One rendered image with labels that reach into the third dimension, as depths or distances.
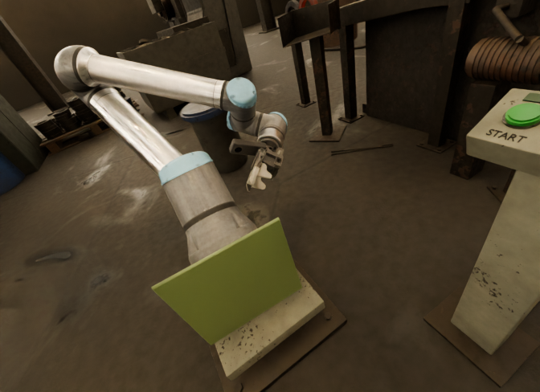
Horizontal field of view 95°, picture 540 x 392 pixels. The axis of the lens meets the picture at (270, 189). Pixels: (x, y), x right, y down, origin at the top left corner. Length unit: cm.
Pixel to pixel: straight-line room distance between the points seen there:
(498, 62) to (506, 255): 68
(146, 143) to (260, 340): 70
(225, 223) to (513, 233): 55
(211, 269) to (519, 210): 57
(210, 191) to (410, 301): 69
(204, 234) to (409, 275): 69
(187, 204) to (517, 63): 104
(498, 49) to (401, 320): 89
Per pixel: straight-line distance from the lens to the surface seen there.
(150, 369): 107
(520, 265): 64
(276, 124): 91
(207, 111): 146
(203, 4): 379
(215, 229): 60
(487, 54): 115
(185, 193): 64
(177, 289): 62
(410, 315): 92
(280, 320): 79
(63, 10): 1084
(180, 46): 315
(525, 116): 52
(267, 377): 87
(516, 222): 58
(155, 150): 92
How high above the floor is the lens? 83
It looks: 37 degrees down
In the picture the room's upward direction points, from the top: 18 degrees counter-clockwise
